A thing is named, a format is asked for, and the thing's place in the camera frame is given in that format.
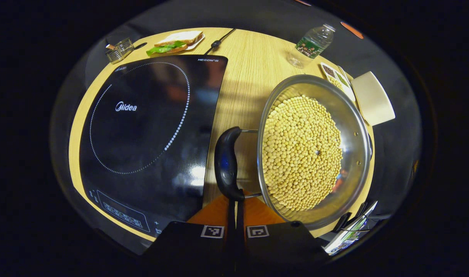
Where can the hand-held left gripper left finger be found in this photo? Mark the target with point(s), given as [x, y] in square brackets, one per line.
[188, 242]

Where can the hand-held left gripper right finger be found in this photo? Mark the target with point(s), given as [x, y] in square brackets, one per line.
[280, 242]

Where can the white printed packet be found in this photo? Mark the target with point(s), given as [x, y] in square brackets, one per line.
[352, 231]

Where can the sandwich with lettuce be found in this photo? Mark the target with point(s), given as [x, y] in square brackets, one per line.
[176, 40]

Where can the clear plastic water bottle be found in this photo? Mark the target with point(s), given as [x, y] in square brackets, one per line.
[311, 44]

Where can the white divided bean tray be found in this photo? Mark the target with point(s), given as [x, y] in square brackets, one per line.
[336, 79]

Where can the small white plate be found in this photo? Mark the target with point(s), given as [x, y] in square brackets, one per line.
[198, 43]

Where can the black induction cooktop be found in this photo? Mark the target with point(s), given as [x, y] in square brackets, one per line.
[142, 134]

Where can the pile of yellow soybeans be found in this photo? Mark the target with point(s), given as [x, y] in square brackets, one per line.
[302, 154]

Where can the white toaster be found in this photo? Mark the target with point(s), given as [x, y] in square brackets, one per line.
[373, 100]

